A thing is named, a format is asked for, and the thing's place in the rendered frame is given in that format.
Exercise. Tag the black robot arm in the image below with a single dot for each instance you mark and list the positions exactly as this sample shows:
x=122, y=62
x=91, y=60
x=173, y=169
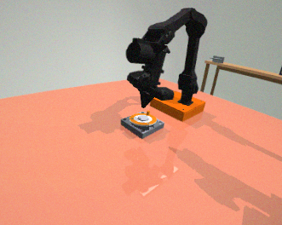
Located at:
x=151, y=49

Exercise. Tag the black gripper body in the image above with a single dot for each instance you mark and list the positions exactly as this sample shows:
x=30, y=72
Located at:
x=161, y=93

